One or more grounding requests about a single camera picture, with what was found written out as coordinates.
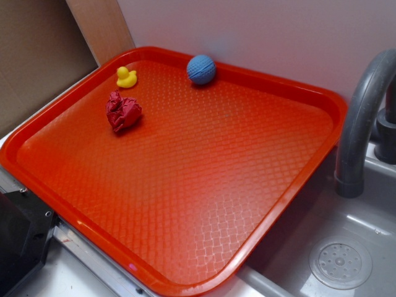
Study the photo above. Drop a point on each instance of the grey curved faucet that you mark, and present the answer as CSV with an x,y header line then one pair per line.
x,y
375,91

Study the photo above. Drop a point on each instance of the light wooden board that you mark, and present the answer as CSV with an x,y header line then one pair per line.
x,y
103,26

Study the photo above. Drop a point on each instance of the crumpled red paper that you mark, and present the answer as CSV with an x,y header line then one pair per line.
x,y
122,112

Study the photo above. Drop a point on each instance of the dark grey faucet handle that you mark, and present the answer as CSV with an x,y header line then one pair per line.
x,y
385,149

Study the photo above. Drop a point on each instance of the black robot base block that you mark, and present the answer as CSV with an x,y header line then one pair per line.
x,y
27,226

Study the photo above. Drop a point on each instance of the grey toy sink basin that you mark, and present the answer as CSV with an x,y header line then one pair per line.
x,y
279,265

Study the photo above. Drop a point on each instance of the red plastic tray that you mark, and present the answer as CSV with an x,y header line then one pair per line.
x,y
182,197

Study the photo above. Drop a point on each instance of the yellow rubber duck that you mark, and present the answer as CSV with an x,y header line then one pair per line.
x,y
126,78

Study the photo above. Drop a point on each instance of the blue dimpled ball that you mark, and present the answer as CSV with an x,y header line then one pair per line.
x,y
201,69

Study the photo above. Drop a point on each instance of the round sink drain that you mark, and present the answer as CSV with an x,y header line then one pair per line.
x,y
340,262

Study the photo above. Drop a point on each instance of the aluminium frame rail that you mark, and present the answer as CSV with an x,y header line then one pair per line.
x,y
75,267

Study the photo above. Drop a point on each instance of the brown cardboard panel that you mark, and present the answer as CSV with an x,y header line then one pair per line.
x,y
43,52

